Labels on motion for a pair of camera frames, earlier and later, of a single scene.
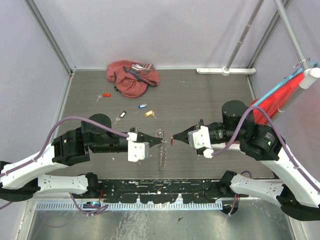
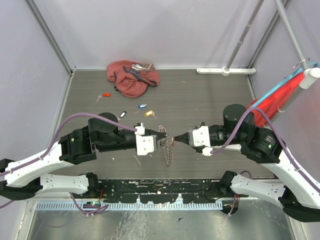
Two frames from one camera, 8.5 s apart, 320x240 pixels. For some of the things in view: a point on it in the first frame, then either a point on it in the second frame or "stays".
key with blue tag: [142, 106] stays
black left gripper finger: [146, 138] to [159, 135]
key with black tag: [122, 115] stays
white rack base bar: [225, 71] stays
